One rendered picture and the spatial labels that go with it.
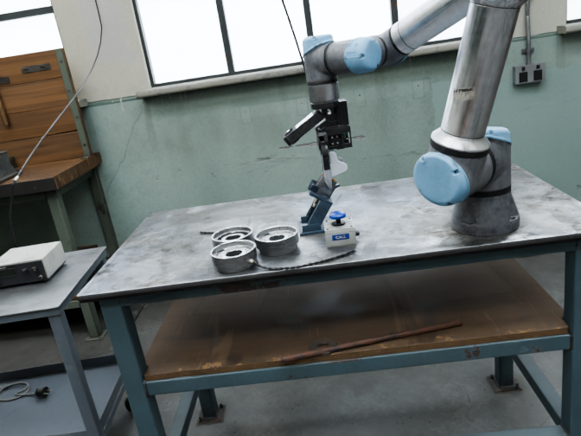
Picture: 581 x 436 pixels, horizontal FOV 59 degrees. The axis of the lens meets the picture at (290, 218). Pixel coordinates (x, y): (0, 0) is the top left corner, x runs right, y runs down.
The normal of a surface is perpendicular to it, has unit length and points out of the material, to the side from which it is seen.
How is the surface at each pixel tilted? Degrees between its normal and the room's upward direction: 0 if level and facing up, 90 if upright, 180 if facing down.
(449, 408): 0
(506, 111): 90
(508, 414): 0
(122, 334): 90
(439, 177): 97
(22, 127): 90
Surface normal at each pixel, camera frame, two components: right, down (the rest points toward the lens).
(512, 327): -0.15, -0.94
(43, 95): -0.02, 0.33
